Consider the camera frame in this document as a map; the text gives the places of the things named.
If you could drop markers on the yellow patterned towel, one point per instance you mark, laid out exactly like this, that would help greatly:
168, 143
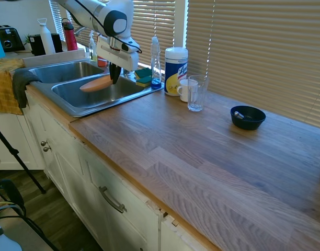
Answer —
3, 86

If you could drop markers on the dark blue bowl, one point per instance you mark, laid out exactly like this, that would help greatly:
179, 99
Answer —
247, 123

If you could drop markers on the black toaster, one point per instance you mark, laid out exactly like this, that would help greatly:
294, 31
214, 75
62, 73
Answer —
8, 39

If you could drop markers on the white mug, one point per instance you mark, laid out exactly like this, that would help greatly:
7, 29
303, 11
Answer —
183, 91

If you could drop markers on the grey dish cloth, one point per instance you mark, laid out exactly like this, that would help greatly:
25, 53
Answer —
21, 83

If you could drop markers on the white kitchen cabinet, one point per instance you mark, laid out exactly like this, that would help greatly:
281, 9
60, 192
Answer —
79, 183

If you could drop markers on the metal utensil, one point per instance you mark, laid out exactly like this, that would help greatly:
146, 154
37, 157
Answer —
239, 115

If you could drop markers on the yellow green sponge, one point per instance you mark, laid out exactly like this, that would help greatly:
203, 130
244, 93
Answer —
142, 73
144, 82

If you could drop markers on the peach round plate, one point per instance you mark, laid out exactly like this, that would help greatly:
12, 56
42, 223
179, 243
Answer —
96, 84

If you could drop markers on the black countertop appliance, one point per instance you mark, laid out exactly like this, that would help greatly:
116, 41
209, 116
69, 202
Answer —
37, 45

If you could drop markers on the black tripod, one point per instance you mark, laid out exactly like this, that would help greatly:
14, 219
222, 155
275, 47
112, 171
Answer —
16, 157

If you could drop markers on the black wheeled stand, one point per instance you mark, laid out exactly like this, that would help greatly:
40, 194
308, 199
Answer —
13, 198

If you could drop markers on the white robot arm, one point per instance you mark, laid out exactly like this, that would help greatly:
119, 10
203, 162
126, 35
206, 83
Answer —
97, 13

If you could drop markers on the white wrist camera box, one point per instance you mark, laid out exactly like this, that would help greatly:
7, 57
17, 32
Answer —
124, 45

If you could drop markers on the clear dish soap bottle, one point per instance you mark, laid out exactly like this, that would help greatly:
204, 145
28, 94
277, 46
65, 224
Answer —
155, 65

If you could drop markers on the round metal cabinet knob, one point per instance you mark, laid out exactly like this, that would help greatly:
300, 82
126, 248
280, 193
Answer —
47, 149
44, 143

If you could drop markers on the white water bottle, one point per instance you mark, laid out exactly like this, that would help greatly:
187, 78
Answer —
47, 39

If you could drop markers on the stainless steel double sink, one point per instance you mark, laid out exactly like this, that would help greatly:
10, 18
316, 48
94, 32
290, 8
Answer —
71, 102

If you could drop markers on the clear drinking glass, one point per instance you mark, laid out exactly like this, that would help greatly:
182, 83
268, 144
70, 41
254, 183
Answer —
198, 96

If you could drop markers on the Lysol wipes canister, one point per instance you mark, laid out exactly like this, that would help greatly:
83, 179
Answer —
175, 70

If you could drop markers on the metal faucet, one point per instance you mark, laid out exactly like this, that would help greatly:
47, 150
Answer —
80, 30

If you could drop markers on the red water bottle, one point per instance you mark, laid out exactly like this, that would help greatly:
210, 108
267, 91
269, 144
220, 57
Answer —
71, 36

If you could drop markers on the small green plant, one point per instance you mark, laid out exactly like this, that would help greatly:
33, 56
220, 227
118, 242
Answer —
27, 39

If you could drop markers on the wide beige window blind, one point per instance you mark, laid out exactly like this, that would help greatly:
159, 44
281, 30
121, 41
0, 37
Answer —
267, 52

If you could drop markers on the clear soap pump bottle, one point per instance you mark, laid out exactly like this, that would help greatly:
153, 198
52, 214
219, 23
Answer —
92, 51

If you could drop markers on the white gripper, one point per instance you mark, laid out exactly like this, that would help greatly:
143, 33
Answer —
118, 58

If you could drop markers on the small orange container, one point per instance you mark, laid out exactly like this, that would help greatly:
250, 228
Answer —
101, 62

